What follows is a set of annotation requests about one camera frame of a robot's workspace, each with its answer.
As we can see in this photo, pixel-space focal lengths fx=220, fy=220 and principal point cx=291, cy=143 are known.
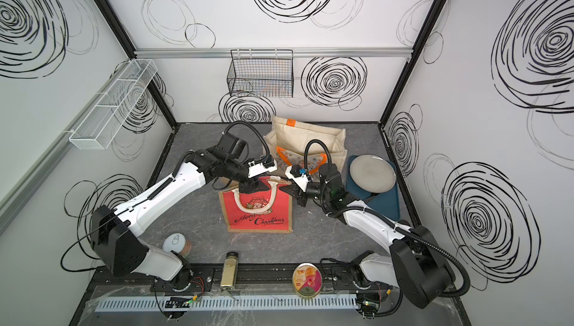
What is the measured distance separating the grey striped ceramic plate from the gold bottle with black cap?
568 millimetres

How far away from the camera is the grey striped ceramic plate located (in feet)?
3.13

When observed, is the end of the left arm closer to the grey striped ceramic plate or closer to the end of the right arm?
the end of the right arm

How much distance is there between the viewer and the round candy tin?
69 centimetres

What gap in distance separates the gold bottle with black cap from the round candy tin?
7.8 inches

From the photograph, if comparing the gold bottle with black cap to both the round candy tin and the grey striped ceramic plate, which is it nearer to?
the round candy tin

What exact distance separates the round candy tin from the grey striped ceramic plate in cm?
39

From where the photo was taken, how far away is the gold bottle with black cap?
712 millimetres

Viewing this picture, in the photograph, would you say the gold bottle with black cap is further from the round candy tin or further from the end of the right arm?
the end of the right arm

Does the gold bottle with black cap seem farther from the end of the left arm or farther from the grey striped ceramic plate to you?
the grey striped ceramic plate
